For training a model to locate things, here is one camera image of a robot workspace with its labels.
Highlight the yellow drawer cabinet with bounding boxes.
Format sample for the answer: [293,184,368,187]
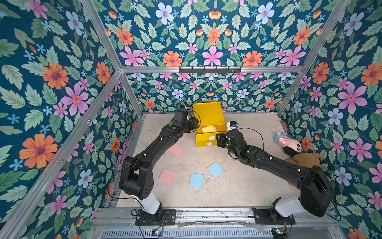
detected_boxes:
[193,102,226,147]

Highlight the pink sticky note upper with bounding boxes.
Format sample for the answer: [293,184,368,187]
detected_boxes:
[168,143,184,157]

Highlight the metal hook rail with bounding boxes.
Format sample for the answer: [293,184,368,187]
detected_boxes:
[179,66,242,74]

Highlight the blue sticky note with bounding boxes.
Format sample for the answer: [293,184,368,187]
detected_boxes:
[208,162,224,178]
[189,173,204,188]

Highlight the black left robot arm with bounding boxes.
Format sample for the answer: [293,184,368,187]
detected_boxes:
[119,106,201,216]

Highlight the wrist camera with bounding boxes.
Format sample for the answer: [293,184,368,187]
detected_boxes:
[174,105,188,122]
[226,120,238,131]

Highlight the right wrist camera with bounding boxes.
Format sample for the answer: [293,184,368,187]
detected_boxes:
[226,120,238,131]

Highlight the pink sticky note lower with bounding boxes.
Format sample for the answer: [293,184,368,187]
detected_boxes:
[158,168,176,185]

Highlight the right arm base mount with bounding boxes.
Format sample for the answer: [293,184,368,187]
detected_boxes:
[252,197,295,225]

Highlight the pink sticky note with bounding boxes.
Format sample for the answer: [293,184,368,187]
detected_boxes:
[168,143,184,157]
[158,168,176,185]

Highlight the blue sticky note left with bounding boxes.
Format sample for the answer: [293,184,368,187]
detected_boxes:
[189,173,204,188]

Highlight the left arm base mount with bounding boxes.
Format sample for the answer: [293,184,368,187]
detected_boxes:
[135,209,177,226]

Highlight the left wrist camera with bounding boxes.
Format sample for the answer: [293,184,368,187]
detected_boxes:
[174,105,188,122]

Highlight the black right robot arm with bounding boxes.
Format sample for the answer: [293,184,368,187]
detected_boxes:
[216,129,335,217]

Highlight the blue sticky note right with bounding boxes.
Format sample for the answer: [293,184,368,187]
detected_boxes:
[208,162,224,178]

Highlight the orange patterned sticky note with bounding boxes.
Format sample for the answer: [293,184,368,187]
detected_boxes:
[202,125,217,133]

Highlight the pink plush doll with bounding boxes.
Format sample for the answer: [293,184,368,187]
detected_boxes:
[275,132,303,156]

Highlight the brown teddy bear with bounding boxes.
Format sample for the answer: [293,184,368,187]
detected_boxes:
[286,152,324,168]

